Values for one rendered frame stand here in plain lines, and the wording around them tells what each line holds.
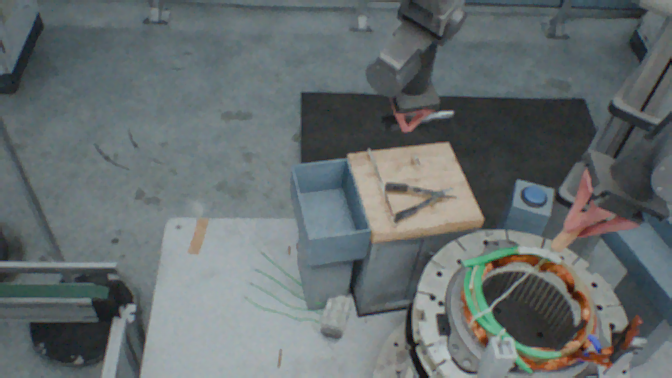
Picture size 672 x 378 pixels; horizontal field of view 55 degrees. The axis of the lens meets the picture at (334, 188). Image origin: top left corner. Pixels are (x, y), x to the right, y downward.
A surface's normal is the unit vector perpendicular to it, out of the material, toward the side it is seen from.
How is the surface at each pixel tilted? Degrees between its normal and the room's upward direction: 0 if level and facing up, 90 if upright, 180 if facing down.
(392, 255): 90
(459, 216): 0
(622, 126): 90
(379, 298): 90
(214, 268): 0
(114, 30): 0
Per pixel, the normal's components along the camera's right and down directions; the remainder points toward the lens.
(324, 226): 0.07, -0.64
